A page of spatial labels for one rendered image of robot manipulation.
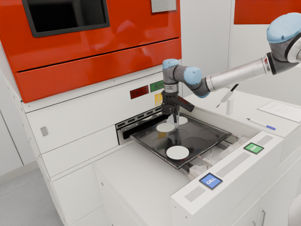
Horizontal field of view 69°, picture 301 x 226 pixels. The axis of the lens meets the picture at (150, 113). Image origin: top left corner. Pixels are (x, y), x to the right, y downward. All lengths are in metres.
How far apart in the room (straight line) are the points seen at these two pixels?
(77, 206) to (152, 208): 0.51
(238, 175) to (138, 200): 0.39
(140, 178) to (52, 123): 0.45
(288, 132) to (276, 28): 0.44
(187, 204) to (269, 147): 0.43
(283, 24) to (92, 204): 1.19
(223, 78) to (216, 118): 0.26
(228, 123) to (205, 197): 0.53
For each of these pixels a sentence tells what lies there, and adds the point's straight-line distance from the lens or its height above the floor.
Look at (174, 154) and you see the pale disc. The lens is 1.00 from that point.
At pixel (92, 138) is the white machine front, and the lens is 1.11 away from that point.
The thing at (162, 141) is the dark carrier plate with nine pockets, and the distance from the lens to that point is 1.09.
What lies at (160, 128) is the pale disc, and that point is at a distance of 1.19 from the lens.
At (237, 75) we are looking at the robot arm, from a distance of 1.03.
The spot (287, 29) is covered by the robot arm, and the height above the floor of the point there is 1.39.
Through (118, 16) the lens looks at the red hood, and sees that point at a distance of 1.01.
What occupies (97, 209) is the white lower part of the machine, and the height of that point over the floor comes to 0.51.
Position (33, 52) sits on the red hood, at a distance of 0.90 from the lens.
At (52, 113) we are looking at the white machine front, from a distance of 1.01.
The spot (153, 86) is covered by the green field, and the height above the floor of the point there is 1.11.
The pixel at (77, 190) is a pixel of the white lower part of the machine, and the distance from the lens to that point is 1.23.
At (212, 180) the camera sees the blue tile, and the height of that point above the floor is 0.96.
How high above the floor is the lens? 1.50
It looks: 26 degrees down
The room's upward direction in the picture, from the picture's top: 6 degrees counter-clockwise
